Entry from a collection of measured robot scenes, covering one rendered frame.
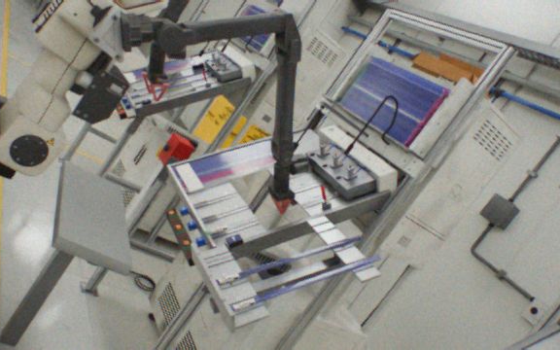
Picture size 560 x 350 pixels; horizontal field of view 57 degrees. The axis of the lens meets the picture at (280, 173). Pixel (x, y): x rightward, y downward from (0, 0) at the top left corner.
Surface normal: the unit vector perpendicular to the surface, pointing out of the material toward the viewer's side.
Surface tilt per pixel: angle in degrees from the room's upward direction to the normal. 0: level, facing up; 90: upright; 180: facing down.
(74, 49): 90
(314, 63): 90
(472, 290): 90
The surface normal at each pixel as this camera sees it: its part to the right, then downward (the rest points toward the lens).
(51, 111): 0.45, 0.46
